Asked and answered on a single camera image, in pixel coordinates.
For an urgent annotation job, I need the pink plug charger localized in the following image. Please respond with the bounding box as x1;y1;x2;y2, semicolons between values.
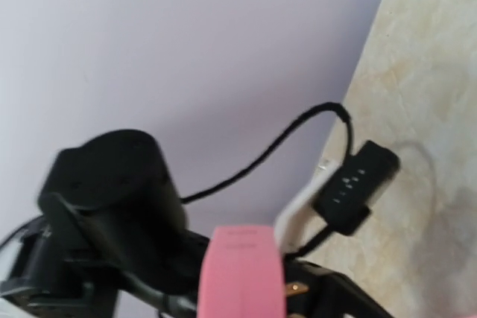
197;225;286;318

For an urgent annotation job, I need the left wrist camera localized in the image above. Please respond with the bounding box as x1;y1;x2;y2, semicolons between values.
37;129;186;275

